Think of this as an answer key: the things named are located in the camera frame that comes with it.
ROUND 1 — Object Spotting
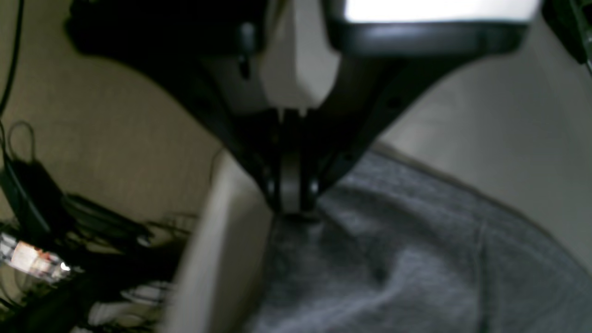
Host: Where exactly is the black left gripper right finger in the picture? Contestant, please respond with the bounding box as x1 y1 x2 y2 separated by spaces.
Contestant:
301 0 541 210

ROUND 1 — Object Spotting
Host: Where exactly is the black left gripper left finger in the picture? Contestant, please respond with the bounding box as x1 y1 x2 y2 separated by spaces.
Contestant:
65 0 301 216

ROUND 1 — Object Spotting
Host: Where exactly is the grey T-shirt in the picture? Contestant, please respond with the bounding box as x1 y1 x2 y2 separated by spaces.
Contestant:
238 153 592 333

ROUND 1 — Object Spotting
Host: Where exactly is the black power adapter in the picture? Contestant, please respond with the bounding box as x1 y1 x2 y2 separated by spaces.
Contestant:
1 157 71 242

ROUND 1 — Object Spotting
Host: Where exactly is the white power strip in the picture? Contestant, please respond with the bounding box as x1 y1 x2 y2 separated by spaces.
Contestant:
0 233 72 283

